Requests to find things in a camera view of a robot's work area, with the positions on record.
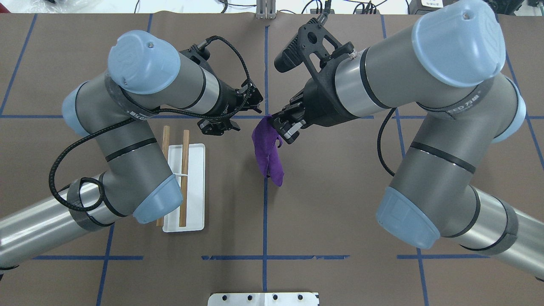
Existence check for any purple towel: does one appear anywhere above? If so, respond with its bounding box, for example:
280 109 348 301
251 115 284 187

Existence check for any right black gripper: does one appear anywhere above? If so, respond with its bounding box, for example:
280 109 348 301
272 79 353 145

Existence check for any white pedestal column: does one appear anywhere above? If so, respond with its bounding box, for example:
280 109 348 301
207 292 320 306

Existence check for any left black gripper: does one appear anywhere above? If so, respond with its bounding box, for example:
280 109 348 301
198 81 264 136

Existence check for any far wooden rack bar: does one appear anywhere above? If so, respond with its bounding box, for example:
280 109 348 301
156 125 170 227

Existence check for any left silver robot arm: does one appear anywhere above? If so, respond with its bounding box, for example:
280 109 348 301
0 30 264 273

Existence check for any aluminium frame post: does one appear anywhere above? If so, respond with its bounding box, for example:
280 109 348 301
256 0 277 20

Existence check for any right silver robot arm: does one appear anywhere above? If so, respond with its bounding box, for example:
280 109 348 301
270 0 544 280

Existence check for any white rack base tray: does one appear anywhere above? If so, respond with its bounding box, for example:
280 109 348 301
162 144 206 233

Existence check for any near wooden rack bar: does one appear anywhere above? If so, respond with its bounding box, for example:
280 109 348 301
178 130 190 228

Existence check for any wooden rack bar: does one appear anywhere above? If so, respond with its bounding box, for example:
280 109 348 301
156 125 170 227
178 130 190 228

